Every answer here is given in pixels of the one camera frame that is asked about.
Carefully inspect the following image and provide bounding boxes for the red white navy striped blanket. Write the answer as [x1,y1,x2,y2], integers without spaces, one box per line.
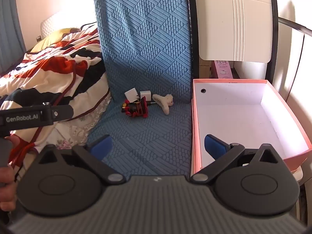
[0,25,111,153]

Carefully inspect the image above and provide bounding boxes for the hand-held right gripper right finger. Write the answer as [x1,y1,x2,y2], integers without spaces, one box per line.
[190,134,286,184]

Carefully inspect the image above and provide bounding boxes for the beige plush toy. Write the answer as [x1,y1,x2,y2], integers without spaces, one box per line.
[152,94,174,115]

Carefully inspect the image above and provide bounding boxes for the pink cardboard shoebox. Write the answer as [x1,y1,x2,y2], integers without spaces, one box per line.
[190,78,312,176]

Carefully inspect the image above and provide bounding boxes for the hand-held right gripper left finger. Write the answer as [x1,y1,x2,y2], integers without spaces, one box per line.
[38,134,126,186]

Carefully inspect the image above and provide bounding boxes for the yellow pillow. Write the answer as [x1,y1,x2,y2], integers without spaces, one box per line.
[30,27,81,52]

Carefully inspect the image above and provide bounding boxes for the yellow handled screwdriver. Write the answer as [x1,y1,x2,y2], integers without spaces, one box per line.
[122,101,158,109]

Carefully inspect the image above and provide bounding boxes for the white padded headboard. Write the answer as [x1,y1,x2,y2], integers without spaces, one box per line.
[40,12,64,40]

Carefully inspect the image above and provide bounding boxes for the black frame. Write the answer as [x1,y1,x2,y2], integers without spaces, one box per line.
[186,0,280,84]

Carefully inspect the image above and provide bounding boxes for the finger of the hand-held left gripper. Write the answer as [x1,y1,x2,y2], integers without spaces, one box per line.
[52,104,74,122]

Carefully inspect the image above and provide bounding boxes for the grey blue curtain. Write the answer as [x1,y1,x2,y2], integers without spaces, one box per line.
[0,0,27,75]

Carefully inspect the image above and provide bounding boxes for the pink milk carton box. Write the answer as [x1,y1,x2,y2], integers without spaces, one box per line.
[214,60,235,80]

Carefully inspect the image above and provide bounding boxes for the red and black toy figurine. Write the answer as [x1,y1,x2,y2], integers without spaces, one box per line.
[121,96,150,118]

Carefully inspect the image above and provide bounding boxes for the floral lace bed sheet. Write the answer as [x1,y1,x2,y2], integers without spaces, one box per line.
[10,95,113,152]

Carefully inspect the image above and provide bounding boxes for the blue textured seat cushion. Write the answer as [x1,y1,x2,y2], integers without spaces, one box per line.
[86,0,196,176]

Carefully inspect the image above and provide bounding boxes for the white charger adapter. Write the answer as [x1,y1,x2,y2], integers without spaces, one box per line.
[124,88,140,103]
[140,90,152,103]

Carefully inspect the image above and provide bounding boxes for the person's left hand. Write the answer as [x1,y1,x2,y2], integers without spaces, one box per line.
[0,136,21,211]

